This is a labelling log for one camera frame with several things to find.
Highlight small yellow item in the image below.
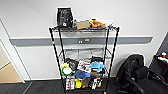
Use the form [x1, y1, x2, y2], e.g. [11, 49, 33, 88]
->
[74, 78, 83, 90]

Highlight flat black item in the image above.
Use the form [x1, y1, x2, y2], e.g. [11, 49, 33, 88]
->
[90, 56, 105, 64]

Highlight dark office desk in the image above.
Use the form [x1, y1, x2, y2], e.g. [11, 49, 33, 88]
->
[153, 49, 168, 72]

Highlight brown box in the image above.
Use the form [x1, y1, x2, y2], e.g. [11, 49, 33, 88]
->
[81, 77, 92, 90]

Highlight orange plush toy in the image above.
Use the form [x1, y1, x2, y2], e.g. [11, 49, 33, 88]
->
[89, 18, 107, 30]

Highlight blue cloth bag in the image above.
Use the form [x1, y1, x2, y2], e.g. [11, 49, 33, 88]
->
[73, 69, 92, 81]

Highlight black wire shelf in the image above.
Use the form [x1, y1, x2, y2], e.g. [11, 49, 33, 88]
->
[48, 24, 121, 94]

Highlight black office chair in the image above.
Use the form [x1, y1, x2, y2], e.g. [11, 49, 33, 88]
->
[114, 54, 168, 94]

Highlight wall sockets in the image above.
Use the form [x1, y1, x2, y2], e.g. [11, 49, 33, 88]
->
[77, 38, 91, 44]

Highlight blue plush toy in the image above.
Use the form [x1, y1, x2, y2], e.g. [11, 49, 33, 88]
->
[89, 61, 106, 73]

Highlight large black printed bag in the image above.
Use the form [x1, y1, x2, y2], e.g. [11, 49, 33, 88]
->
[55, 7, 75, 29]

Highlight white and black item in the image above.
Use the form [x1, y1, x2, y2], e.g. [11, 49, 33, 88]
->
[90, 77, 103, 91]

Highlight green and white toy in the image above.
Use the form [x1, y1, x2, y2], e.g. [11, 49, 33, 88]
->
[60, 63, 74, 77]

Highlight white printed box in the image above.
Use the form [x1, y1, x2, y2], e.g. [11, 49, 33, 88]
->
[65, 76, 76, 91]

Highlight grey bottle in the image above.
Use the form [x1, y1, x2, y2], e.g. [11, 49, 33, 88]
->
[71, 19, 78, 29]

